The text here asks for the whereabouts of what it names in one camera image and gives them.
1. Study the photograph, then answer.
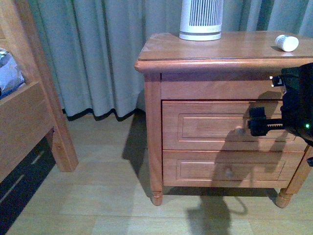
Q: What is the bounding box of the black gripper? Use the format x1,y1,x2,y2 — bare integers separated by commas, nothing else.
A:
247,63,313,146

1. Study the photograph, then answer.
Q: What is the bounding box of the wooden drawer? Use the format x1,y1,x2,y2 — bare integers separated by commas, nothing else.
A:
163,150,304,188
162,100,307,151

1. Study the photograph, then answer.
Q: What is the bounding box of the white medicine bottle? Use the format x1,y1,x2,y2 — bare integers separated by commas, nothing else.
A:
275,35,299,52

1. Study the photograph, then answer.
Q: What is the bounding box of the wooden nightstand cabinet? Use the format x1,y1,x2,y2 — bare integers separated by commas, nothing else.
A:
135,31,313,208

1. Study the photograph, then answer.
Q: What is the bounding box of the white cylindrical air purifier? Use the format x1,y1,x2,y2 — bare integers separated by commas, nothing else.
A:
179,0,224,41

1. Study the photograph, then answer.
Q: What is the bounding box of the grey-green curtain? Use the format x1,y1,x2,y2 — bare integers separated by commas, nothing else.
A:
26,0,313,122

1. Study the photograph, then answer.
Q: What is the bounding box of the patterned bedding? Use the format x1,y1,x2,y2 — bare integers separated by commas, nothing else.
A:
0,48,25,98

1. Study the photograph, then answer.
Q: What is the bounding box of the wooden bed frame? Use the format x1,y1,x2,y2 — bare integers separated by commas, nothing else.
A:
0,0,78,179

